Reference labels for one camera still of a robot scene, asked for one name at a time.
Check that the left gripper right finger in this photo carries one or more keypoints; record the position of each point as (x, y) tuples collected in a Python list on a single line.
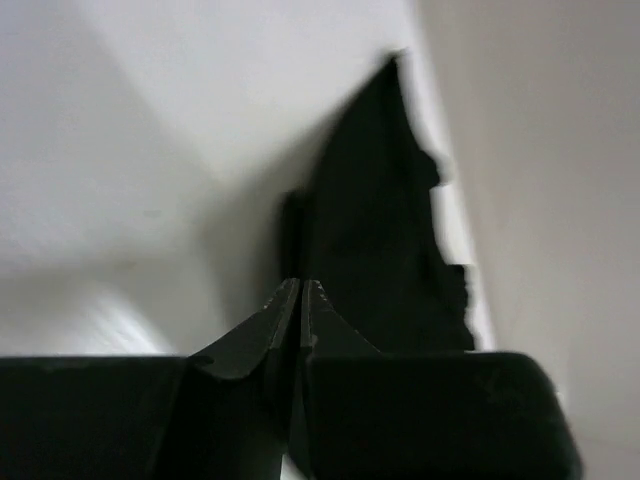
[(323, 332)]

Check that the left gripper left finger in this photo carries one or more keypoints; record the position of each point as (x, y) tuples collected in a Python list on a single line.
[(233, 408)]

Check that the black tank top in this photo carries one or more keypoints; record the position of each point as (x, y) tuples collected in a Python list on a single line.
[(363, 227)]

